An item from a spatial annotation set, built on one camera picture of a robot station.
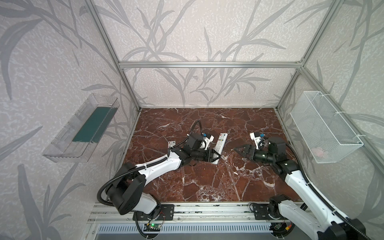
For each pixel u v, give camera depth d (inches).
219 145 31.7
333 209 16.4
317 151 28.5
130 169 17.4
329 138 23.9
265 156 25.7
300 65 36.9
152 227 28.2
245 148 26.6
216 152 29.8
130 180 18.7
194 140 25.3
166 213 28.9
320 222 15.9
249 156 26.3
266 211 28.6
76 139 24.9
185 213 29.7
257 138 28.4
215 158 30.3
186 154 25.1
